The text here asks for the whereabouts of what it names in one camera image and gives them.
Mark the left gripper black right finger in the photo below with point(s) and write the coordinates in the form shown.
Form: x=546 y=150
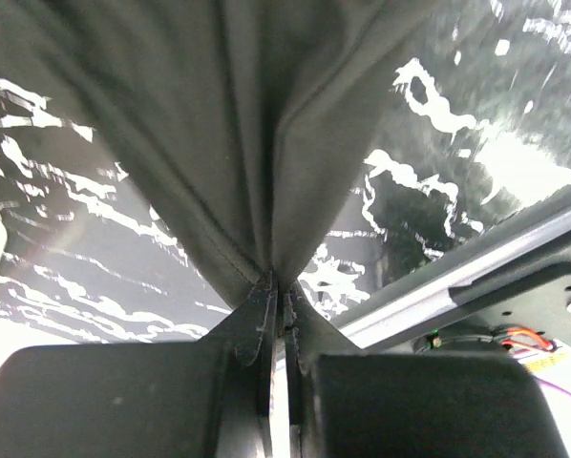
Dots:
x=347 y=402

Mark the black marbled table mat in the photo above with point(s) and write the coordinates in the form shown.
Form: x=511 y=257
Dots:
x=479 y=109

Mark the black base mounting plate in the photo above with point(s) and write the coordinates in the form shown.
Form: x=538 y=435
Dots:
x=515 y=273

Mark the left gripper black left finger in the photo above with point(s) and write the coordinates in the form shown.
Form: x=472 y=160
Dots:
x=207 y=398

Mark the black printed t shirt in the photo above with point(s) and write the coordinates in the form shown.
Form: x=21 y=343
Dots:
x=244 y=123

